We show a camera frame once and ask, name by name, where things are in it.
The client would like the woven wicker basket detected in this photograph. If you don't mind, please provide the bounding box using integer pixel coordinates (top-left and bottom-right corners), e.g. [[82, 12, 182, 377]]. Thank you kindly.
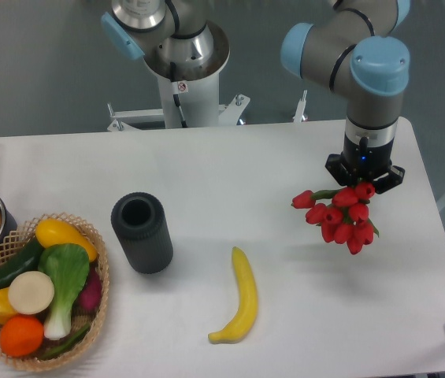
[[0, 213, 109, 372]]

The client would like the orange fruit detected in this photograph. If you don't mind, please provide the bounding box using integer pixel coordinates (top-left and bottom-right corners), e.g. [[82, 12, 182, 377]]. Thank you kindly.
[[0, 315, 44, 358]]

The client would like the red tulip bouquet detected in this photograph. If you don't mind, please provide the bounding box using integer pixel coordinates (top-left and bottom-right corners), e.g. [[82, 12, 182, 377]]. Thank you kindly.
[[291, 181, 379, 255]]

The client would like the yellow banana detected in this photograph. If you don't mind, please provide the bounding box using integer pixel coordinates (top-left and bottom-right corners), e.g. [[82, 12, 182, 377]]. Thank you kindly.
[[208, 246, 259, 344]]

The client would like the green cucumber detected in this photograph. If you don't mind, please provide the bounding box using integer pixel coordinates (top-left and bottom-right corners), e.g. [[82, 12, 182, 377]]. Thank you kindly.
[[0, 237, 44, 290]]

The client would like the green bok choy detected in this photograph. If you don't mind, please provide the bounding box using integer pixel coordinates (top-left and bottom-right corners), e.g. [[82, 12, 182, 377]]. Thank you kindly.
[[39, 243, 90, 340]]

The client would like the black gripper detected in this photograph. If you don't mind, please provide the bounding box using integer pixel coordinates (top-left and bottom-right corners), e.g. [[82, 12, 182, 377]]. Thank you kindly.
[[325, 136, 406, 194]]

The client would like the beige round disc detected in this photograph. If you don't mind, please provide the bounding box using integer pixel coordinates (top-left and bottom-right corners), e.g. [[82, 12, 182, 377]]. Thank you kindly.
[[8, 271, 54, 315]]

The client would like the purple sweet potato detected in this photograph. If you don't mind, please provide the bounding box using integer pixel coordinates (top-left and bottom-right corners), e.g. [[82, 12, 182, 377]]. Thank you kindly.
[[77, 269, 102, 311]]

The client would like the green chili pepper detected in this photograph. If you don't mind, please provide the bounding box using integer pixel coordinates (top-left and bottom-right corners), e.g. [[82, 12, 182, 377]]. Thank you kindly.
[[39, 323, 91, 361]]

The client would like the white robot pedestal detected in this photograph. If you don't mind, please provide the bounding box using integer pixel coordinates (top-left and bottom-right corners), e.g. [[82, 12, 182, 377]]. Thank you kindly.
[[107, 72, 250, 132]]

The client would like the dark grey ribbed vase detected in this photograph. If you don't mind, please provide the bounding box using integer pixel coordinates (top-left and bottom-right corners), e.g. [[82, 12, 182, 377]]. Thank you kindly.
[[111, 192, 173, 274]]

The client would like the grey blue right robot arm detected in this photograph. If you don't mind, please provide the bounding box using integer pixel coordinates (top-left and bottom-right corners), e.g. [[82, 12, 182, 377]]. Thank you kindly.
[[280, 1, 410, 194]]

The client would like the yellow squash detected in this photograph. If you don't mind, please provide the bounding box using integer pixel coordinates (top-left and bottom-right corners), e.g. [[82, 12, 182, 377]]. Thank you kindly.
[[35, 218, 98, 262]]

